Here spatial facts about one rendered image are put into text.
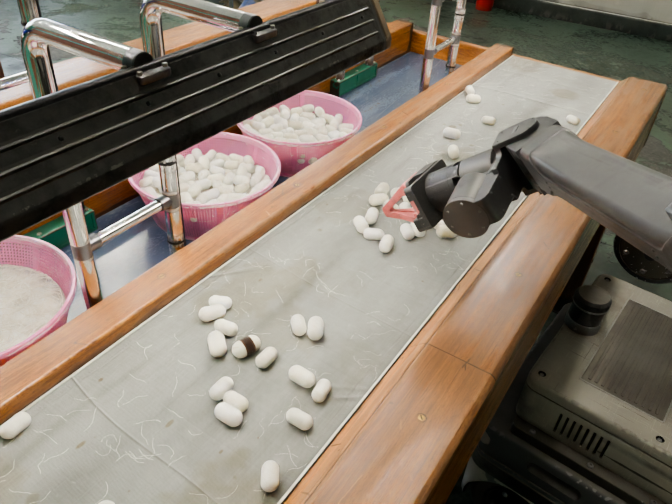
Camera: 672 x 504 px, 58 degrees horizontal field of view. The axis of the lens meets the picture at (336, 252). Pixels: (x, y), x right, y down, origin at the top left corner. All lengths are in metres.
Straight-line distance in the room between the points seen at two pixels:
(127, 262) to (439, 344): 0.53
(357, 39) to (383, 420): 0.45
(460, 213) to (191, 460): 0.41
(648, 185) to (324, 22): 0.40
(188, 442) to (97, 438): 0.10
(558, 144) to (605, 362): 0.67
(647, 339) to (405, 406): 0.77
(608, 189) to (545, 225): 0.48
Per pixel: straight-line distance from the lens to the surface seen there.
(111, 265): 1.04
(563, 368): 1.23
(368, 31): 0.80
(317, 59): 0.71
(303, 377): 0.72
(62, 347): 0.79
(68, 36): 0.62
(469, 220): 0.73
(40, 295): 0.93
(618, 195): 0.55
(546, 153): 0.69
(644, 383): 1.27
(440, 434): 0.68
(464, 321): 0.81
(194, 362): 0.77
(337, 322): 0.82
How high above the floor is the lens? 1.30
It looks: 37 degrees down
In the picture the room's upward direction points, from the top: 4 degrees clockwise
